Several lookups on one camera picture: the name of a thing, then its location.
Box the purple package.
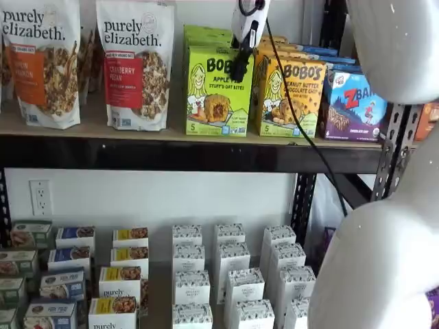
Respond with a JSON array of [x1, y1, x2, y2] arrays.
[[424, 287, 439, 329]]

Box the orange Bobo's peanut butter box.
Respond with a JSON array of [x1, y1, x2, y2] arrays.
[[259, 34, 289, 47], [250, 42, 309, 121], [257, 54, 327, 138]]

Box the wooden shelf board with boxes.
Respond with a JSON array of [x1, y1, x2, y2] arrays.
[[0, 222, 320, 329]]

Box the perforated black shelf post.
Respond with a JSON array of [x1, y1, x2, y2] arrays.
[[290, 0, 348, 247]]

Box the green granola box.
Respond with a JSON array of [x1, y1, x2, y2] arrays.
[[0, 308, 19, 329], [10, 221, 53, 249], [0, 249, 39, 279], [0, 277, 27, 308]]

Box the green Bobo's apple pie box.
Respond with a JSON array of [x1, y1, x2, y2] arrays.
[[185, 45, 255, 136], [184, 32, 235, 49], [183, 23, 234, 38]]

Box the granola bag orange label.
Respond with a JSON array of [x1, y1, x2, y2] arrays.
[[0, 0, 82, 130]]

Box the white granola bag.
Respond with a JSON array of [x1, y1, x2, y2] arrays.
[[0, 34, 16, 114], [77, 29, 106, 106]]

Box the black metal shelf beam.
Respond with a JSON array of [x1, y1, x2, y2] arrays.
[[0, 132, 383, 173]]

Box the blue granola box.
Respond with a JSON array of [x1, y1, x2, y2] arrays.
[[47, 245, 92, 275], [56, 226, 96, 254], [39, 269, 86, 302], [23, 301, 78, 329]]

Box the granola bag red label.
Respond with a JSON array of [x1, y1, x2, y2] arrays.
[[95, 0, 178, 132]]

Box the orange snack box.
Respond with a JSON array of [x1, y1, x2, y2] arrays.
[[414, 102, 439, 142]]

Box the white floral print box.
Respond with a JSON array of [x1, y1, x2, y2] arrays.
[[228, 300, 275, 329], [224, 267, 265, 309], [172, 243, 206, 273], [174, 269, 211, 305], [267, 243, 307, 275], [214, 222, 246, 246], [171, 303, 213, 329], [171, 224, 203, 247], [215, 241, 251, 297], [274, 265, 317, 309], [262, 225, 297, 271], [283, 297, 311, 329]]

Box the black cable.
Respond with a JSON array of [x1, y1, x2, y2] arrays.
[[263, 15, 349, 219]]

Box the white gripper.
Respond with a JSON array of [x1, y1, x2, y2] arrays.
[[228, 0, 268, 83]]

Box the wooden shelf board with bags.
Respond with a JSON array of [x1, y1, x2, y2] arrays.
[[0, 80, 419, 151]]

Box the perforated grey shelf post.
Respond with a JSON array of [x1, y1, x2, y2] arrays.
[[372, 102, 413, 204]]

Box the purple box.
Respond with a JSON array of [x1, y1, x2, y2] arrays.
[[324, 226, 336, 255]]

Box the white wall outlet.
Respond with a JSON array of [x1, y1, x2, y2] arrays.
[[29, 179, 54, 217]]

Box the blue ZBar box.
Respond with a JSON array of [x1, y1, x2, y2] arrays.
[[327, 62, 365, 75], [319, 70, 389, 141], [322, 54, 357, 66], [301, 44, 340, 58]]

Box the black diagonal shelf brace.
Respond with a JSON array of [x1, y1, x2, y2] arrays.
[[327, 173, 375, 207]]

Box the yellow granola box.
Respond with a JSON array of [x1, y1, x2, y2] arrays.
[[112, 226, 150, 248], [110, 245, 150, 273], [88, 296, 139, 329], [99, 266, 149, 316]]

